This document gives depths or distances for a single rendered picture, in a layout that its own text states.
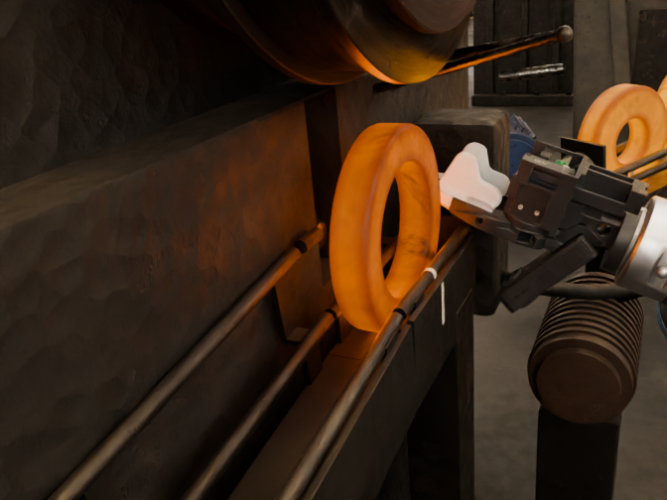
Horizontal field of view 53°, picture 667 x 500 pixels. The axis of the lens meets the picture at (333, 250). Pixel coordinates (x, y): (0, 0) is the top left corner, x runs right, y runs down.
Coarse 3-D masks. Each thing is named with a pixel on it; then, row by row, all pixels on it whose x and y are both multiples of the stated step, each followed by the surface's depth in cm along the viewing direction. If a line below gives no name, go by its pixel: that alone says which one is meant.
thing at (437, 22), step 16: (384, 0) 41; (400, 0) 41; (416, 0) 44; (432, 0) 46; (448, 0) 49; (464, 0) 53; (400, 16) 43; (416, 16) 44; (432, 16) 47; (448, 16) 50; (464, 16) 54; (416, 32) 48; (432, 32) 47
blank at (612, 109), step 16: (608, 96) 92; (624, 96) 91; (640, 96) 93; (656, 96) 94; (592, 112) 92; (608, 112) 91; (624, 112) 92; (640, 112) 94; (656, 112) 95; (592, 128) 92; (608, 128) 91; (640, 128) 96; (656, 128) 96; (608, 144) 92; (640, 144) 97; (656, 144) 98; (608, 160) 93; (624, 160) 98
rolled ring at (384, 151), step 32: (384, 128) 55; (416, 128) 58; (352, 160) 53; (384, 160) 52; (416, 160) 59; (352, 192) 52; (384, 192) 53; (416, 192) 64; (352, 224) 51; (416, 224) 65; (352, 256) 51; (416, 256) 64; (352, 288) 53; (384, 288) 55; (352, 320) 56; (384, 320) 56
